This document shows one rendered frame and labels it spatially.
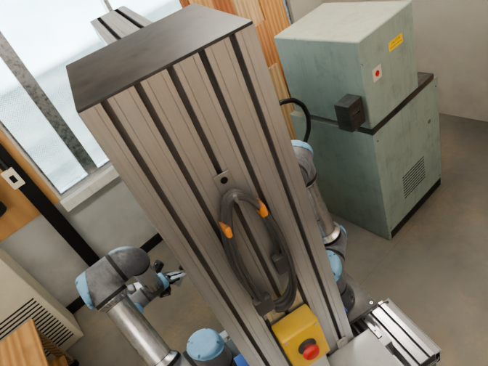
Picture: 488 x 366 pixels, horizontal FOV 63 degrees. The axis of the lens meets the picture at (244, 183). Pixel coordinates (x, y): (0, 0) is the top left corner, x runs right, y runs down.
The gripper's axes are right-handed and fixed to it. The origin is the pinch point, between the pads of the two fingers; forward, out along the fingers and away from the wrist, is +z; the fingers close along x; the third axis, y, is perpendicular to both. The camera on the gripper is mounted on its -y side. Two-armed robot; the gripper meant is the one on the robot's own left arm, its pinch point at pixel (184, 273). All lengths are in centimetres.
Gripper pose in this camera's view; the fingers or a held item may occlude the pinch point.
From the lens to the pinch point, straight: 197.6
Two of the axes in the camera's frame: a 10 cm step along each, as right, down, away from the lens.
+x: 5.6, 2.7, -7.8
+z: 8.3, -1.5, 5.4
